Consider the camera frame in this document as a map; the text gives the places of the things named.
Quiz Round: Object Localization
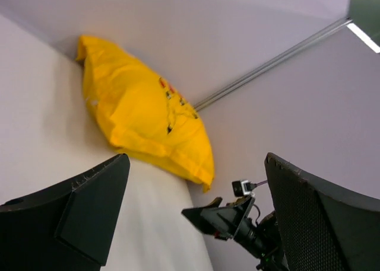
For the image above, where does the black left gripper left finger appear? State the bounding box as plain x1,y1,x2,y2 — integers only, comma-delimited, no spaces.
1,154,130,270

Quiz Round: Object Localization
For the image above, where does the aluminium frame post right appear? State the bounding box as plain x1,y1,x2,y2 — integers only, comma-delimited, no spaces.
194,17,352,111

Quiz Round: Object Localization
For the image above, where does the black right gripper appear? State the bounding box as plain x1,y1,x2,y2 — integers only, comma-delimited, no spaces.
181,196,282,262

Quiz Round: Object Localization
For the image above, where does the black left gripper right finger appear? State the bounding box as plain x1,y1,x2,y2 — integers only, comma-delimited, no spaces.
264,153,379,270

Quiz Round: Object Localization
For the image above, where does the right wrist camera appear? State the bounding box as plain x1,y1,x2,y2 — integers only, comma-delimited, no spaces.
232,180,257,197

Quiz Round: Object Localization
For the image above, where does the yellow Pikachu pillow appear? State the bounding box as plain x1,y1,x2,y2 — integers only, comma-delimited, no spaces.
76,35,215,192

